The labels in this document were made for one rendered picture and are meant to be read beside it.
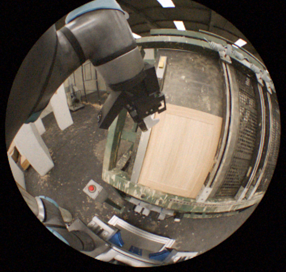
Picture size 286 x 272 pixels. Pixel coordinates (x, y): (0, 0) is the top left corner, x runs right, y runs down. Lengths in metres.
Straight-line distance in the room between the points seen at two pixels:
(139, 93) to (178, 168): 0.51
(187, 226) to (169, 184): 1.17
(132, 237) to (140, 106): 1.36
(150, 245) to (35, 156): 2.52
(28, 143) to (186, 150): 2.51
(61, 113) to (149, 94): 3.70
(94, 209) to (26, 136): 1.85
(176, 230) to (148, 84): 1.66
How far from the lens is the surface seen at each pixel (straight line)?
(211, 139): 0.62
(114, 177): 0.76
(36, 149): 2.42
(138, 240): 1.38
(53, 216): 0.47
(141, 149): 0.60
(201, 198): 0.71
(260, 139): 0.91
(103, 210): 1.66
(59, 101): 3.74
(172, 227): 1.62
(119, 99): 0.18
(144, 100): 0.20
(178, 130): 0.58
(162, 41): 0.88
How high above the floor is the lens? 1.55
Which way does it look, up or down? 35 degrees down
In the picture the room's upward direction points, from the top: straight up
